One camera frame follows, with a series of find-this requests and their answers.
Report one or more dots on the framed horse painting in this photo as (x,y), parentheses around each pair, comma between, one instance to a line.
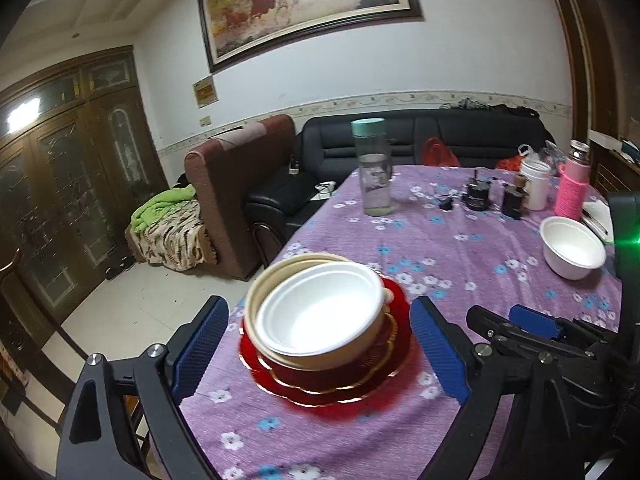
(235,30)

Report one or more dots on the brown armchair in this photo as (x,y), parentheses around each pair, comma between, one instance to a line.
(223,170)

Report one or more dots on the pink sleeved thermos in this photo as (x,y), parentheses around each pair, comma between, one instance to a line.
(574,182)

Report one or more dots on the white notebook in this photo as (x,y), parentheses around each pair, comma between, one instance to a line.
(596,215)

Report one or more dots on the clear bottle green lid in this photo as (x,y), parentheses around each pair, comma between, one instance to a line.
(375,165)

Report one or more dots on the small yellow wall poster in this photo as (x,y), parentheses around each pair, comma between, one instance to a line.
(205,92)

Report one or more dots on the small red plastic plate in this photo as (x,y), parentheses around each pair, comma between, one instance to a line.
(345,377)

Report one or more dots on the large white foam bowl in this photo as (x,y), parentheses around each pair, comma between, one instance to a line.
(321,309)

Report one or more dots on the beige plastic bowl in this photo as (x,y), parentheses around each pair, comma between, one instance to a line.
(276,275)

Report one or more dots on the green and patterned blankets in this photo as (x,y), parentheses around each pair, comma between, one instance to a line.
(168,230)

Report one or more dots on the red plastic bag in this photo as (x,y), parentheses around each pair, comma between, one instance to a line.
(437,154)

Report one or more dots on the white plastic cup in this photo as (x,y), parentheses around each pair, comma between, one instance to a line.
(537,174)

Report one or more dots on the black leather sofa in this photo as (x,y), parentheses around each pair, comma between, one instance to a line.
(325,151)

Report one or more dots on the large red plastic plate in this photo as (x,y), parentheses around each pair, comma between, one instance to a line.
(399,306)

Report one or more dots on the wooden chair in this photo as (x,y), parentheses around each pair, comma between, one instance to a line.
(26,324)

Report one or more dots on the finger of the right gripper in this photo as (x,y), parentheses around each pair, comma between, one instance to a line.
(524,331)

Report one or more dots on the small white bowl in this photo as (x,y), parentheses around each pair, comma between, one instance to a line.
(570,249)

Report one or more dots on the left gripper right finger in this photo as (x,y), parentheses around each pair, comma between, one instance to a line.
(538,442)

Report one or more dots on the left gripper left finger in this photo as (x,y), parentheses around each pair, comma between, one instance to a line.
(98,441)

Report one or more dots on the dark wooden cabinet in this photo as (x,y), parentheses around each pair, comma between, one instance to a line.
(77,158)

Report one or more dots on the small black adapter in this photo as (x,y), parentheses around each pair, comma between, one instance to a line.
(446,203)

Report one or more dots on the black round device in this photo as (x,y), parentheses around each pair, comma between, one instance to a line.
(476,195)

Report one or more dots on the dark jar with lid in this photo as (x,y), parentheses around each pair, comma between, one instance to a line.
(514,196)

